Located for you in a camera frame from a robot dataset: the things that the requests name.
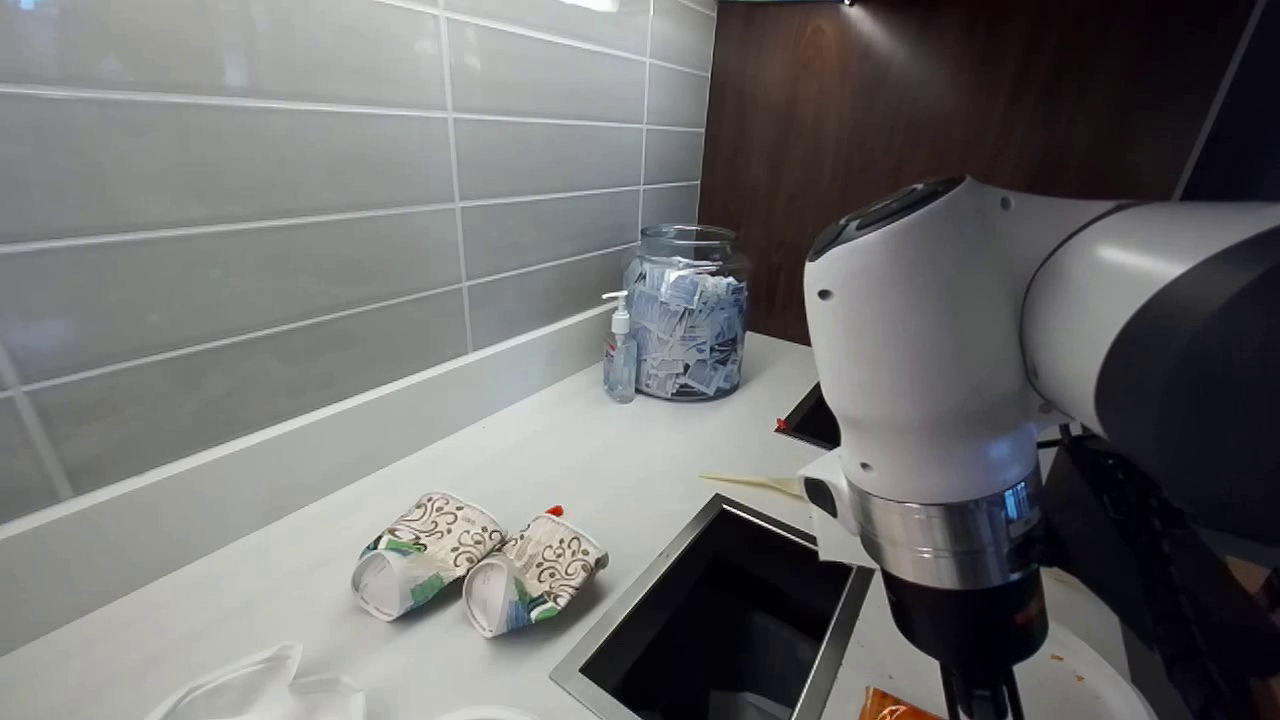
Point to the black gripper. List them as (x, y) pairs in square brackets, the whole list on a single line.
[(973, 627)]

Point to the orange snack packet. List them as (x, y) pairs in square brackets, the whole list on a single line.
[(897, 705)]

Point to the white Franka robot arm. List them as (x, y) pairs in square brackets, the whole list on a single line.
[(933, 334)]

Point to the white paper napkin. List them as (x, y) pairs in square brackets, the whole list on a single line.
[(838, 545)]

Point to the small pale wooden spoon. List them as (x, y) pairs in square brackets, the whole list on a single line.
[(754, 487)]

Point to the small red scrap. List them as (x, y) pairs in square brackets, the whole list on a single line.
[(558, 509), (781, 427)]

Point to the glass jar of blue packets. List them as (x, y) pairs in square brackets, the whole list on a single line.
[(686, 321)]

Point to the small clear pump bottle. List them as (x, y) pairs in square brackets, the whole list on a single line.
[(623, 364)]

